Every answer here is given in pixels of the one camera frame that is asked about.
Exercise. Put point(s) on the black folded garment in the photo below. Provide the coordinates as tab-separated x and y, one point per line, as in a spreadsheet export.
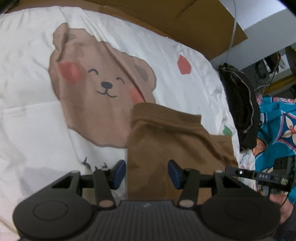
242	104

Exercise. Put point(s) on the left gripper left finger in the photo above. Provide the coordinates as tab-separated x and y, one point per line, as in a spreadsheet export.
104	181

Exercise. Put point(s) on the brown t-shirt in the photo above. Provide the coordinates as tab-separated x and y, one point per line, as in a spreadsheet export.
159	134

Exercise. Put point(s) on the teal patterned blanket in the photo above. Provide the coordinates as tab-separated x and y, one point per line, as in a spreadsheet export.
276	135

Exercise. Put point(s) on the person right hand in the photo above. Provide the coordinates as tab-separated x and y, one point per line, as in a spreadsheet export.
286	207

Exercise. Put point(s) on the cream cartoon print blanket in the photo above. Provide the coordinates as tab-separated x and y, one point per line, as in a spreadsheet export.
69	81

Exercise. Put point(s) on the brown cardboard sheet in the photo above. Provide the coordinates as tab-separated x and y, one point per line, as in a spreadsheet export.
206	26

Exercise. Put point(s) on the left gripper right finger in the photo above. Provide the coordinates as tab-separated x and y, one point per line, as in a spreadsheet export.
186	180

